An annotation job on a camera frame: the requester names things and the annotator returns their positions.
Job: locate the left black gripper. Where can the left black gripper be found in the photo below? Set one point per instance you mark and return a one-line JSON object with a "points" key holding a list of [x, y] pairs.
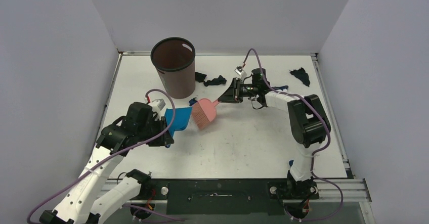
{"points": [[164, 140]]}

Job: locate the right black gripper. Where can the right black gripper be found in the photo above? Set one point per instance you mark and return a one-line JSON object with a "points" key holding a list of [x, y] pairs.
{"points": [[238, 90]]}

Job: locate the black paper scrap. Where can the black paper scrap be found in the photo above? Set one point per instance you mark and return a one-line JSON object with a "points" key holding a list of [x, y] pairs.
{"points": [[220, 80], [200, 77]]}

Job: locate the blue plastic dustpan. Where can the blue plastic dustpan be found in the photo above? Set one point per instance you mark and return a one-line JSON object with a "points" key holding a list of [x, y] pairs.
{"points": [[181, 120]]}

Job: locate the pink hand brush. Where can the pink hand brush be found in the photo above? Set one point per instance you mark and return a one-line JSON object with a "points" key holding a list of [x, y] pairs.
{"points": [[204, 112]]}

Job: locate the brown cylindrical waste bin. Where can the brown cylindrical waste bin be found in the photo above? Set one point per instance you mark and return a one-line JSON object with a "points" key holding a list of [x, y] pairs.
{"points": [[174, 61]]}

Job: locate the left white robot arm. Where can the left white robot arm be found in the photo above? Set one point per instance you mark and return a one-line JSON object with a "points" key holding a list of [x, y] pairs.
{"points": [[82, 204]]}

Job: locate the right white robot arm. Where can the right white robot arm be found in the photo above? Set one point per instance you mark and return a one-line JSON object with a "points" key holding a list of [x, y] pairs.
{"points": [[307, 119]]}

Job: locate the dark blue scrap by bin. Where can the dark blue scrap by bin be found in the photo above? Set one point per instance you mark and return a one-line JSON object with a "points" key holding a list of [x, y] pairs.
{"points": [[192, 101]]}

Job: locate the dark blue scrap right side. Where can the dark blue scrap right side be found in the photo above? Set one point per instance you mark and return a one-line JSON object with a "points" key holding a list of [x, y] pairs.
{"points": [[280, 88]]}

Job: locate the black paper scrap far corner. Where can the black paper scrap far corner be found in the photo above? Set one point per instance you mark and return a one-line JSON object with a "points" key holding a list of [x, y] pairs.
{"points": [[301, 75]]}

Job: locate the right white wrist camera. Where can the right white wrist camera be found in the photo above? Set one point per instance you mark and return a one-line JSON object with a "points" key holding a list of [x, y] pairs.
{"points": [[240, 72]]}

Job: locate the aluminium frame rail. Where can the aluminium frame rail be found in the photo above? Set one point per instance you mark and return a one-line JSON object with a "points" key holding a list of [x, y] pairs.
{"points": [[350, 190]]}

